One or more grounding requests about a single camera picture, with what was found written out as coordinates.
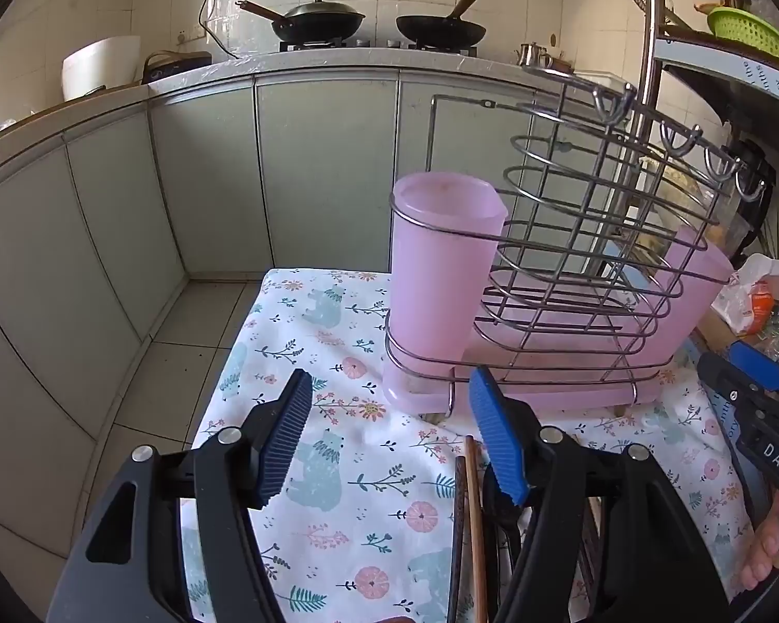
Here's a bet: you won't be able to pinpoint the small metal teapot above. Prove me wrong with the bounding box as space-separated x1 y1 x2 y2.
515 40 576 76

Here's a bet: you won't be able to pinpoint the green plastic colander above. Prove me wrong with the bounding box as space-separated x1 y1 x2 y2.
707 6 779 70

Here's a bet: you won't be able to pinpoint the pink plastic drip tray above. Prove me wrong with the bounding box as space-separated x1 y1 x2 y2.
382 234 676 415

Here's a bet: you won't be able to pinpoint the white plastic bag orange print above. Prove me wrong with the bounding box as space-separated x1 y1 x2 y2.
710 252 779 365

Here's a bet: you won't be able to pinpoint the black plastic spoon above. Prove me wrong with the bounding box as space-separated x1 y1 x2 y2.
482 464 528 598

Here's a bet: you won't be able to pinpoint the brown wooden board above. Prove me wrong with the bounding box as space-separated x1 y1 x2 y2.
688 318 745 355

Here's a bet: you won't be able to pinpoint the floral bear printed cloth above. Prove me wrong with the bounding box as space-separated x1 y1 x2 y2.
182 267 754 623

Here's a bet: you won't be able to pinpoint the grey kitchen cabinets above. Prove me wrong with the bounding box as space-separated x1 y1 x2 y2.
0 48 630 572

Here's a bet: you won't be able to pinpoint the tall pink plastic utensil cup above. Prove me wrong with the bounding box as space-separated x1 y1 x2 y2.
389 172 508 368

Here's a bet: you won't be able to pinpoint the light brown wooden chopstick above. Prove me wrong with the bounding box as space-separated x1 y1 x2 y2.
464 435 492 623

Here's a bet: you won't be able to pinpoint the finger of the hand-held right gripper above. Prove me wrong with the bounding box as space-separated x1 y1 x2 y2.
729 339 779 396
697 351 779 500

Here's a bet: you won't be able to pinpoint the metal shelf pole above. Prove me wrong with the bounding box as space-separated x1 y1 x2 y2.
632 0 667 144

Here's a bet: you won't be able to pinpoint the metal wire utensil rack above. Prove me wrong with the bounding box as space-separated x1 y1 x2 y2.
384 65 770 419

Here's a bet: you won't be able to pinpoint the dark glass wok lid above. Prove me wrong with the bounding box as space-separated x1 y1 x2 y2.
280 0 366 22

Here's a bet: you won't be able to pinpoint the black wok with straight handle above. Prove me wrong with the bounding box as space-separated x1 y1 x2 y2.
235 0 366 44

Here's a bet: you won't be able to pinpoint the gas stove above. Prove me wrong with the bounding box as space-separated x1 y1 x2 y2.
278 37 482 54

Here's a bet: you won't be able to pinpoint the black power cable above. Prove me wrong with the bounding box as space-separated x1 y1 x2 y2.
198 0 241 61

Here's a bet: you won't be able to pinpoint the metal shelf board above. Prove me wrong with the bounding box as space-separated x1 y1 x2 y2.
652 31 779 140

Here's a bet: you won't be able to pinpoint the person's right hand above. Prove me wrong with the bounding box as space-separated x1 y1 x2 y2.
738 490 779 591

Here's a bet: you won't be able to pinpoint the clear plastic food container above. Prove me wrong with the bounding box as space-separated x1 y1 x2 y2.
636 148 751 262

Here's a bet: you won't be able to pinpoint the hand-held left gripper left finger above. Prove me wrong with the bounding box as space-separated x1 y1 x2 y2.
45 369 314 623

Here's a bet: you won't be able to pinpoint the black wok with wooden handle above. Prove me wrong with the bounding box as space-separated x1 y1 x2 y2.
396 0 488 48

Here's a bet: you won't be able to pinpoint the black appliance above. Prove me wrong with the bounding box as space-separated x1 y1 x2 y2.
720 138 778 255

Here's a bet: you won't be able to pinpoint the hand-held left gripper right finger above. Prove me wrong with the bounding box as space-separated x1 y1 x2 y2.
468 364 734 623

